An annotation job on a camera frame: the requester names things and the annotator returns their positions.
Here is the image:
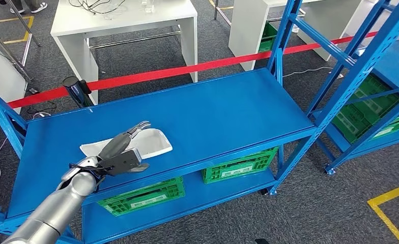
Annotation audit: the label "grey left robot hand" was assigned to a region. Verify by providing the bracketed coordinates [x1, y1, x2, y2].
[97, 120, 152, 174]

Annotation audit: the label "blue metal shelf rack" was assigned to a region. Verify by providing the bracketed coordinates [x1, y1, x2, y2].
[323, 36, 399, 176]
[0, 0, 399, 244]

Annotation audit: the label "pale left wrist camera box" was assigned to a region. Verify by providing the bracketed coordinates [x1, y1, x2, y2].
[96, 148, 143, 177]

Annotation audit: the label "black stanchion post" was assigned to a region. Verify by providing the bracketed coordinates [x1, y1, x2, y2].
[62, 76, 95, 109]

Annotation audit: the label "stainless steel table frame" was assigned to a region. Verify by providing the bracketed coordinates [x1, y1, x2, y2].
[213, 0, 233, 27]
[0, 0, 42, 82]

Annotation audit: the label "red barrier belt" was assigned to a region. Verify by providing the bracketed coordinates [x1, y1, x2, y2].
[0, 21, 399, 117]

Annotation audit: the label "white cabinet panel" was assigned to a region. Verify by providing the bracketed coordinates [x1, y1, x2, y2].
[0, 32, 29, 115]

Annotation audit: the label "green plastic crate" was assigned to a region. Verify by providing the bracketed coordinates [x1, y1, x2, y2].
[258, 21, 279, 53]
[349, 74, 399, 126]
[201, 146, 280, 185]
[332, 107, 399, 144]
[97, 176, 186, 217]

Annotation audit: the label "person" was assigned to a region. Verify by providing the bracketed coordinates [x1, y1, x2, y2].
[0, 0, 48, 14]

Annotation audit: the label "white plastic shell part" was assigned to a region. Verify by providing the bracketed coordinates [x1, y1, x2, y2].
[79, 128, 174, 160]

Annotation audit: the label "black floor cable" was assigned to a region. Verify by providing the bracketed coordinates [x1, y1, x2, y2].
[25, 100, 58, 115]

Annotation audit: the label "small clear box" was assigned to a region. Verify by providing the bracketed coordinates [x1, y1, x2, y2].
[140, 0, 155, 14]

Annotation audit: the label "tangled black cables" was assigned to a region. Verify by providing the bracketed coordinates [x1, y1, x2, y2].
[67, 0, 128, 16]

